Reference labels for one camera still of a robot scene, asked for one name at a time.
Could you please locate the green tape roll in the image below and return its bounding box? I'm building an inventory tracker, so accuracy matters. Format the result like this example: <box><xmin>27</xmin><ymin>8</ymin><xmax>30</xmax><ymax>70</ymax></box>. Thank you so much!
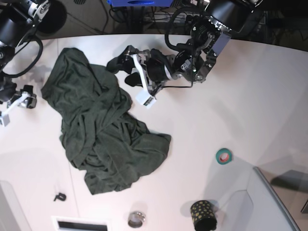
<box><xmin>216</xmin><ymin>148</ymin><xmax>233</xmax><ymax>165</ymax></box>

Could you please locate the silver tape roll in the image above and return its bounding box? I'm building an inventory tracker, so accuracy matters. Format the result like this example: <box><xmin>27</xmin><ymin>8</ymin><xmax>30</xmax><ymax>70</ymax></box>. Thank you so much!
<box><xmin>128</xmin><ymin>211</ymin><xmax>146</xmax><ymax>228</ymax></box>

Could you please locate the white slotted tray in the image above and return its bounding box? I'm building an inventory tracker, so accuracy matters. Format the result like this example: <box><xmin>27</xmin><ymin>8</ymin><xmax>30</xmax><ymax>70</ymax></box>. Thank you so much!
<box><xmin>51</xmin><ymin>216</ymin><xmax>112</xmax><ymax>231</ymax></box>

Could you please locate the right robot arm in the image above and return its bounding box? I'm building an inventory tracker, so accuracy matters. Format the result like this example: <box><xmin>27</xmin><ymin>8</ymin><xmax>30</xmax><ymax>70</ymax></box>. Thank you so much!
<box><xmin>0</xmin><ymin>0</ymin><xmax>51</xmax><ymax>109</ymax></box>

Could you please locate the dark green t-shirt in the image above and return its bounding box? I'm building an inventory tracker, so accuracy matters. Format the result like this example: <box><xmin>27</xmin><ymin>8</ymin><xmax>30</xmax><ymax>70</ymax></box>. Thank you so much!
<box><xmin>41</xmin><ymin>48</ymin><xmax>171</xmax><ymax>195</ymax></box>

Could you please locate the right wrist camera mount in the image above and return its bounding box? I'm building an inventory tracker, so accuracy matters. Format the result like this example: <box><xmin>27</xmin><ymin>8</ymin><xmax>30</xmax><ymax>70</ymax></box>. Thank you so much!
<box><xmin>0</xmin><ymin>91</ymin><xmax>27</xmax><ymax>127</ymax></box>

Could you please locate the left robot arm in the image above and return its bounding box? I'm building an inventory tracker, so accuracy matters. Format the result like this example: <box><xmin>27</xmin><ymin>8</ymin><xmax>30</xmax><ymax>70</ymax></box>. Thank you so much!
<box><xmin>106</xmin><ymin>0</ymin><xmax>262</xmax><ymax>91</ymax></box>

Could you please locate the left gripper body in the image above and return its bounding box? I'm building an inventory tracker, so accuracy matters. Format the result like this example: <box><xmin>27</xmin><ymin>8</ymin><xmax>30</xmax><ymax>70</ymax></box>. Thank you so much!
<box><xmin>145</xmin><ymin>49</ymin><xmax>173</xmax><ymax>82</ymax></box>

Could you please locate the small black clip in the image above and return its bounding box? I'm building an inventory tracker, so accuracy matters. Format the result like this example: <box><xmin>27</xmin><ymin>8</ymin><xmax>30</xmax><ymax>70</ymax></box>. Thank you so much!
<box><xmin>53</xmin><ymin>193</ymin><xmax>66</xmax><ymax>201</ymax></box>

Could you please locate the round black stand base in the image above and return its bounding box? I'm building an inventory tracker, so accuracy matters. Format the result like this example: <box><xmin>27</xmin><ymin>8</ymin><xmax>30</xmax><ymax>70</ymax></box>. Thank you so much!
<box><xmin>38</xmin><ymin>0</ymin><xmax>67</xmax><ymax>35</ymax></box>

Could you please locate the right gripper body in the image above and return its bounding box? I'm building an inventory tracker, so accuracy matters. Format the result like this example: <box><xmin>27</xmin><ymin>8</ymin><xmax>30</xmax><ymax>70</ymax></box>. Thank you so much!
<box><xmin>0</xmin><ymin>82</ymin><xmax>17</xmax><ymax>103</ymax></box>

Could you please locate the blue plastic box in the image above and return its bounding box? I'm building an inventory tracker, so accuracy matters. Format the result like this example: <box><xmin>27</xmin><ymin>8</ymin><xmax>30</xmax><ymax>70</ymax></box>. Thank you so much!
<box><xmin>107</xmin><ymin>0</ymin><xmax>173</xmax><ymax>7</ymax></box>

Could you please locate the black gold-dotted cup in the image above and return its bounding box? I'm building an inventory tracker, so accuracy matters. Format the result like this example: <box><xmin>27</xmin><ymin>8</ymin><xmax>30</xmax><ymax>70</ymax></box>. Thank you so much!
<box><xmin>190</xmin><ymin>200</ymin><xmax>217</xmax><ymax>231</ymax></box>

